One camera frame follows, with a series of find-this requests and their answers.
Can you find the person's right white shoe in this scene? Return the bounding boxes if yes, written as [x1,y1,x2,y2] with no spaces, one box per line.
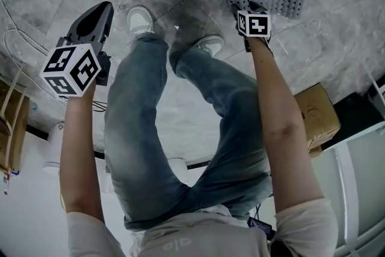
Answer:
[197,35,225,57]

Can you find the person's left white shoe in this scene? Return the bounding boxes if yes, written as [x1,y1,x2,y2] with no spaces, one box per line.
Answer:
[126,5,156,37]

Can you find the person's left forearm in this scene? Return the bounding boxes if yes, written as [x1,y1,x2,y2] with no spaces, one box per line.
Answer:
[59,81,106,223]

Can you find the white door panel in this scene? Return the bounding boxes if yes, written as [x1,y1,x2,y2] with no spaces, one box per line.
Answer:
[309,122,385,257]

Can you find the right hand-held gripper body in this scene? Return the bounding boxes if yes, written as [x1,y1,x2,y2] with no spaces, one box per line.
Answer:
[230,0,275,55]

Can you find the large brown cardboard box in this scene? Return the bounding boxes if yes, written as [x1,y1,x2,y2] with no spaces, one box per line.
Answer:
[293,82,342,158]

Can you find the white floor cable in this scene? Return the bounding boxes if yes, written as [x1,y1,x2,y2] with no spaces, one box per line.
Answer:
[0,0,51,70]

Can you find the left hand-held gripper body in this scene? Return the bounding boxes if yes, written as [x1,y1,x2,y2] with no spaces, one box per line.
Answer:
[40,36,111,98]

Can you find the white toilet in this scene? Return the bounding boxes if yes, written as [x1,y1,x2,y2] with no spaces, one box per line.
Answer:
[44,122,66,169]

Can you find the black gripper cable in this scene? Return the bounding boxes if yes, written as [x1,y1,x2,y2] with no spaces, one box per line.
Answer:
[91,101,108,113]

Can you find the person's white shoe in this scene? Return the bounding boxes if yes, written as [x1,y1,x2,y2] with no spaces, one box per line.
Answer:
[197,35,225,57]
[126,5,156,37]

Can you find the person's light grey shirt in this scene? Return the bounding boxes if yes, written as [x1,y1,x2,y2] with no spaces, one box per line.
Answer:
[65,197,339,257]

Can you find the person's blue jeans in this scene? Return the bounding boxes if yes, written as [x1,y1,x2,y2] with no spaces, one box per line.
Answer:
[103,33,274,232]

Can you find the person's right forearm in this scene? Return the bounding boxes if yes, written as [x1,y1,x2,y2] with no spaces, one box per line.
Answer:
[248,36,325,216]

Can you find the black waist device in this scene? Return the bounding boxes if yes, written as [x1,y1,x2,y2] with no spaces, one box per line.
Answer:
[247,217,275,241]

